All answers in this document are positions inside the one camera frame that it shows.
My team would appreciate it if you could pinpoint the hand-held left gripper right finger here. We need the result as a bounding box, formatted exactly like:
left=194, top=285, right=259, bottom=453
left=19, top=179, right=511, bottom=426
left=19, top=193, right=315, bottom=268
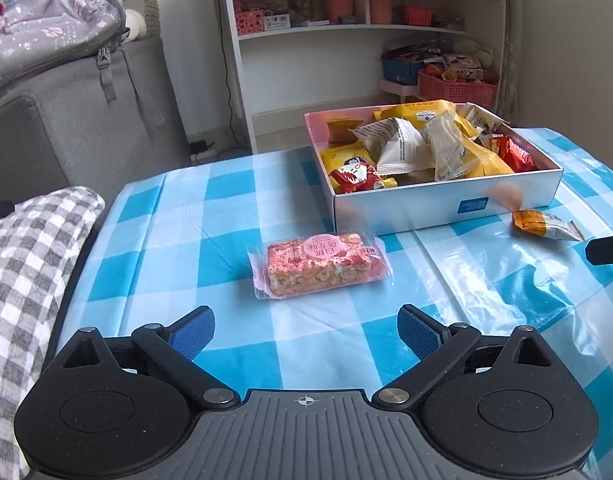
left=371, top=304, right=550, bottom=406

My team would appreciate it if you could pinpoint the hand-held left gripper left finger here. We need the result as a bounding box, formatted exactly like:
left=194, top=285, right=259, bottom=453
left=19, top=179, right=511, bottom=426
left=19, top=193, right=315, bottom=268
left=61, top=305, right=240, bottom=407

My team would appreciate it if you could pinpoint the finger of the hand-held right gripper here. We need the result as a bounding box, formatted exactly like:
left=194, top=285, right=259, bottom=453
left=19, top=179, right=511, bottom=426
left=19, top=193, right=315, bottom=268
left=584, top=232, right=613, bottom=266

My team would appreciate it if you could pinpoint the orange and white snack packet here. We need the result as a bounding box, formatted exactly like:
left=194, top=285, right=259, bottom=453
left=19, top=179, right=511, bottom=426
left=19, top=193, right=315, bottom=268
left=511, top=209, right=585, bottom=244

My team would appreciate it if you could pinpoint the pink rice bar packet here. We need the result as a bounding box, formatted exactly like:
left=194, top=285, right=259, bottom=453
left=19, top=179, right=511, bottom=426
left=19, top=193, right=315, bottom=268
left=247, top=231, right=394, bottom=301

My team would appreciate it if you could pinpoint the pink and white cardboard box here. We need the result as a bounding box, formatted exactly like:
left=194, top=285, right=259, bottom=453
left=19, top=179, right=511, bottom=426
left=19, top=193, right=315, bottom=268
left=304, top=102, right=564, bottom=237

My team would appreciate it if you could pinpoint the white triangular snack packet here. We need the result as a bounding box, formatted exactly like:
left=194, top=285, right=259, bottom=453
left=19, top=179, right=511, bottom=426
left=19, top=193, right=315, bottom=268
left=351, top=117, right=437, bottom=176

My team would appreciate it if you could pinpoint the yellow packet with blue circle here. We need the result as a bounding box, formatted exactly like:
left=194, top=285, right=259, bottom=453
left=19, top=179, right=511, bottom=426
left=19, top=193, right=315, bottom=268
left=321, top=142, right=383, bottom=181

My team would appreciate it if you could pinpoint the blue checked tablecloth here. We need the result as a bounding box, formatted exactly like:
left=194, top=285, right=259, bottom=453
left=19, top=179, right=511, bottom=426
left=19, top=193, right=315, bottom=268
left=51, top=127, right=613, bottom=480

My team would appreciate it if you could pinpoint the shiny red snack packet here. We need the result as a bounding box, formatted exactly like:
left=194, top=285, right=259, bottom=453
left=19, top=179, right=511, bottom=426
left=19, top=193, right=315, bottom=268
left=489, top=135, right=538, bottom=174

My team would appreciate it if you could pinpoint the red snack packet with face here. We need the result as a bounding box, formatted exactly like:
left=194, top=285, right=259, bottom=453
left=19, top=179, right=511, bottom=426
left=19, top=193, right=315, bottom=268
left=329, top=160, right=385, bottom=195

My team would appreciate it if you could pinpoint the grey checked cloth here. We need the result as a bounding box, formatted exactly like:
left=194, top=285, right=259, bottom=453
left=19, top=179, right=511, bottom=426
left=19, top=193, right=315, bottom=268
left=0, top=186, right=106, bottom=480

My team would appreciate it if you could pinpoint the white crumpled snack packet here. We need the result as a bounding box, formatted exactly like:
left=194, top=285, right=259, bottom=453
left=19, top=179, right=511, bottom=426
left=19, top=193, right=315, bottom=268
left=459, top=102, right=512, bottom=139

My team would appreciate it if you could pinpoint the beige translucent snack packet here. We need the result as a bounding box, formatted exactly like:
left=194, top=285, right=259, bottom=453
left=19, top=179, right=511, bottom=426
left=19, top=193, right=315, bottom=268
left=424, top=112, right=480, bottom=181

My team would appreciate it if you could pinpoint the black power adapter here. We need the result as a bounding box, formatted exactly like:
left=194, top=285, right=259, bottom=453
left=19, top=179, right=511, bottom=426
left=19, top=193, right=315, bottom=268
left=188, top=139, right=219, bottom=163

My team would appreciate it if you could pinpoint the orange brown snack packet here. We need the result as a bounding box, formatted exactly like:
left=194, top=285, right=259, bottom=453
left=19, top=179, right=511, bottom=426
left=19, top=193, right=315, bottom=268
left=324, top=117, right=365, bottom=145

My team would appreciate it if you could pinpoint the large pink plastic basket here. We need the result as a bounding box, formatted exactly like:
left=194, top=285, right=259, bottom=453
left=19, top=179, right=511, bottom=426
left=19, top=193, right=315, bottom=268
left=417, top=70, right=498, bottom=110

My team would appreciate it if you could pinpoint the lace curtain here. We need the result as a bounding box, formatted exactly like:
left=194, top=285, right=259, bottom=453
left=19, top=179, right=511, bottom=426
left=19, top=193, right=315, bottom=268
left=497, top=0, right=523, bottom=126

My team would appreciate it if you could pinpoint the large yellow snack packet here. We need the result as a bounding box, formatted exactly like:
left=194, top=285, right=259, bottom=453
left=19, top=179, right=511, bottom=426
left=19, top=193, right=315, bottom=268
left=374, top=101, right=460, bottom=129

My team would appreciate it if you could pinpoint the small printed carton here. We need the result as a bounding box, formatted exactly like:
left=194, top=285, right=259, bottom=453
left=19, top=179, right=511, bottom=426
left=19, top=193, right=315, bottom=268
left=444, top=55, right=485, bottom=81

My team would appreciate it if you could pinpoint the grey sofa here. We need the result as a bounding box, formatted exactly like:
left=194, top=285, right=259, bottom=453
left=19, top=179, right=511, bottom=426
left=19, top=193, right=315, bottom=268
left=0, top=35, right=193, bottom=212

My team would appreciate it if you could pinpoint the pale green plush toy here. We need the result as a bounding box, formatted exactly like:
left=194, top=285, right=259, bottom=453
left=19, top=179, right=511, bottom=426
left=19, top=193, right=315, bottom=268
left=454, top=38, right=494, bottom=67

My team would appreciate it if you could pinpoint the blue storage box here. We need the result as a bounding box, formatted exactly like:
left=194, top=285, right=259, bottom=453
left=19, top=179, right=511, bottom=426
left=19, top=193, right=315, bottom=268
left=383, top=57, right=422, bottom=86

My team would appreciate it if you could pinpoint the white shelf unit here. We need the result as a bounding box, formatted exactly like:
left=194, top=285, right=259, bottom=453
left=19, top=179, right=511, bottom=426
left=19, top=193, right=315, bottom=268
left=217, top=0, right=522, bottom=156

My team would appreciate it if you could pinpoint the white plush toy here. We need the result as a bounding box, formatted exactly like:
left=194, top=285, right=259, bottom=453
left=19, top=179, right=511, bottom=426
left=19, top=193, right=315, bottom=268
left=124, top=10, right=148, bottom=42

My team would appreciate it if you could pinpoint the small pink perforated basket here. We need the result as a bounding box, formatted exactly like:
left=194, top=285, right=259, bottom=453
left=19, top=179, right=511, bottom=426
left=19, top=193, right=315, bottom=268
left=235, top=10, right=264, bottom=37

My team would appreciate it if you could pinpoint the tall pink cup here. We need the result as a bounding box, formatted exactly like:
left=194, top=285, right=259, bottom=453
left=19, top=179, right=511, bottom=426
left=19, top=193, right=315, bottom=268
left=369, top=0, right=393, bottom=25

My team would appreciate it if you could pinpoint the pink pen cup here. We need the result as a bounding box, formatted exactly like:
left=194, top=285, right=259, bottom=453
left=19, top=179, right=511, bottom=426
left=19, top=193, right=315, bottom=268
left=325, top=0, right=355, bottom=24

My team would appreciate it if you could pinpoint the grey patterned backpack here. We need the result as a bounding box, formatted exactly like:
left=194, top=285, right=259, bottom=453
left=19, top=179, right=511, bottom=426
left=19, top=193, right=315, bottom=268
left=0, top=0, right=167, bottom=129

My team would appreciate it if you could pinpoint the black cable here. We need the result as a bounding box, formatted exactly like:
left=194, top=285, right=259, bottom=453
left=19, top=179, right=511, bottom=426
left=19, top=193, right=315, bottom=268
left=226, top=45, right=244, bottom=122

